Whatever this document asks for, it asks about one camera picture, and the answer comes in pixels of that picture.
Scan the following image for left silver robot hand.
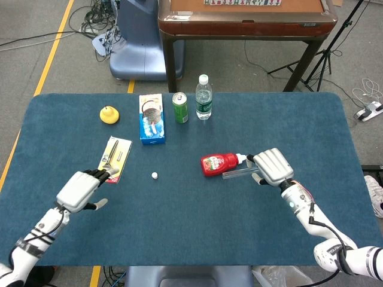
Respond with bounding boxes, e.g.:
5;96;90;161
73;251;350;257
56;167;120;213

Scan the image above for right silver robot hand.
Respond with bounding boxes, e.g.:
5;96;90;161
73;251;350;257
244;147;294;188

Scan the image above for clear glass test tube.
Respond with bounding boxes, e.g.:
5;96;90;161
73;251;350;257
221;167;259;181

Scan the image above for red ketchup squeeze bottle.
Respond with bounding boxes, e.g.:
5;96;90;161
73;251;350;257
200;152;247;178

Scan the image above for razor in yellow blister pack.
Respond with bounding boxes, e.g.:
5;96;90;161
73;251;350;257
94;136;133;184

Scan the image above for yellow pear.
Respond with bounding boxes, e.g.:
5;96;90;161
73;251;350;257
99;105;120;124

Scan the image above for clear plastic water bottle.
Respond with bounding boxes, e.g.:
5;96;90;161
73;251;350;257
195;74;213;121

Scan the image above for black box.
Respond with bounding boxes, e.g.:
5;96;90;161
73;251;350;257
361;164;383;180

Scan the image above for blue cookie box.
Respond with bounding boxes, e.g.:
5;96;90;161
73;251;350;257
138;93;166;146

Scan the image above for blue felt table cover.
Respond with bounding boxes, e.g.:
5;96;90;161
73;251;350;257
0;91;383;267

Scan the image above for green drink can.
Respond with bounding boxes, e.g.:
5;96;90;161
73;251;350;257
172;91;189;124

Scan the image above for white power strip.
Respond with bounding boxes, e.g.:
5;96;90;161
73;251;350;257
354;100;383;122

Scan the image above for clear plastic bag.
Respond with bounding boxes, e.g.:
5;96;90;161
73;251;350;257
251;265;318;287

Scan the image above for black tripod stand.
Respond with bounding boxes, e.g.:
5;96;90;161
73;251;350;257
267;0;364;92

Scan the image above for grey-blue robot torso base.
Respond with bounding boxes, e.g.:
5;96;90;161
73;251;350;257
124;265;254;287

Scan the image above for brown mahjong table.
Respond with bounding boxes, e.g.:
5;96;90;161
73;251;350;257
157;0;338;93

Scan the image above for white extension socket block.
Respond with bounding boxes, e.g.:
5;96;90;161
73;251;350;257
92;32;115;57

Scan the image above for face-up mahjong tile row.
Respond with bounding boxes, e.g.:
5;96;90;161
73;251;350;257
203;0;282;7

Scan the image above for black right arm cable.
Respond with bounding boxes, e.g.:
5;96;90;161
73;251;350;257
307;202;357;275

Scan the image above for black cables under table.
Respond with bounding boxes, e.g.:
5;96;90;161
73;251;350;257
103;265;126;287

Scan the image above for white coiled cable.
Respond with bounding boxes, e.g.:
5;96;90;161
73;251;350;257
352;77;383;104

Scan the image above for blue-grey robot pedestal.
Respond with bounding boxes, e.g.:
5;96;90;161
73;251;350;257
109;0;185;81

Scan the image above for tangled floor cable bundle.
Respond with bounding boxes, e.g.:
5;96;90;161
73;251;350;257
68;0;122;62

